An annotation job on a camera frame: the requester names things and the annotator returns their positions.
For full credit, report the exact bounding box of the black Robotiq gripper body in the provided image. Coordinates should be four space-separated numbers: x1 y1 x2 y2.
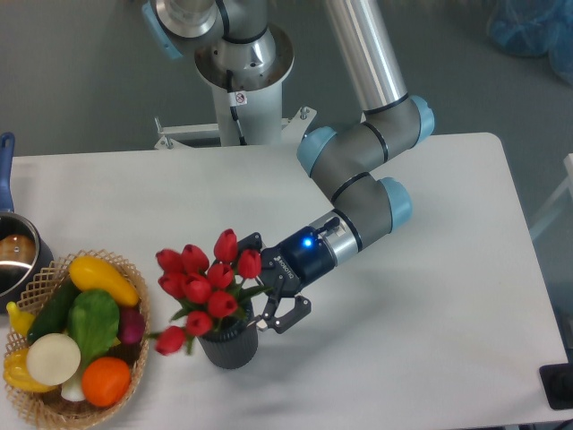
259 227 336 298

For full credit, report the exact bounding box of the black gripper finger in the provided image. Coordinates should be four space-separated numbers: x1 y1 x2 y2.
255 295 312 334
213 231 262 264

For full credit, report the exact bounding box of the red tulip bouquet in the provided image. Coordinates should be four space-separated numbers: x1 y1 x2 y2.
147 244 270 356

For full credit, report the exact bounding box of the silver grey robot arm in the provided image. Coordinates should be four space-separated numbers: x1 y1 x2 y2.
142 1 434 333

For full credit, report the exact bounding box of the dark grey ribbed vase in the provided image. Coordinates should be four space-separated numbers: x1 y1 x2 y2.
198 301 258 369

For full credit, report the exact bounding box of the purple red onion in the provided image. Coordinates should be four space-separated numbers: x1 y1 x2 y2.
117 307 145 345

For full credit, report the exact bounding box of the yellow squash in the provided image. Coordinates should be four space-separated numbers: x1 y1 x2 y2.
68 255 140 307

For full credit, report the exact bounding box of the green lettuce leaf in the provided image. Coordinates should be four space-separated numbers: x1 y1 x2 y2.
67 289 120 371

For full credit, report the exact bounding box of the orange fruit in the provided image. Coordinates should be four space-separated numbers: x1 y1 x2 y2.
81 357 131 408

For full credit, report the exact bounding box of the dark green cucumber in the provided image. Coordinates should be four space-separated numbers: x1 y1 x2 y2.
26 278 81 345

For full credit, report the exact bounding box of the white round onion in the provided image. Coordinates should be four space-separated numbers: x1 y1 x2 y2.
26 333 81 386

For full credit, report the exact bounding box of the woven wicker basket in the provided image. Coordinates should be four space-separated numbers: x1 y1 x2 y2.
1 250 150 429

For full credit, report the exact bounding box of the yellow bell pepper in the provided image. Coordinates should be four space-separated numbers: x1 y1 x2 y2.
4 348 57 393

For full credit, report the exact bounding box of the black device at edge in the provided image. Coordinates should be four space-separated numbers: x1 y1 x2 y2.
539 363 572 410

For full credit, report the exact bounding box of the blue plastic bag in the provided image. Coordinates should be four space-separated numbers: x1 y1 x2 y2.
486 1 572 84

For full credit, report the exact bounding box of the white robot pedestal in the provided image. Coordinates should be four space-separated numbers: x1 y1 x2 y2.
155 24 317 150

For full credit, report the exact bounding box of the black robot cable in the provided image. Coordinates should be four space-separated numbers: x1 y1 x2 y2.
226 69 247 146

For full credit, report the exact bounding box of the blue handled saucepan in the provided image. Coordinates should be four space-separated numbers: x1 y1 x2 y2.
1 132 53 315

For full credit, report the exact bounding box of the white frame at right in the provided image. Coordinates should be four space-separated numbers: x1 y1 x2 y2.
529 153 572 241

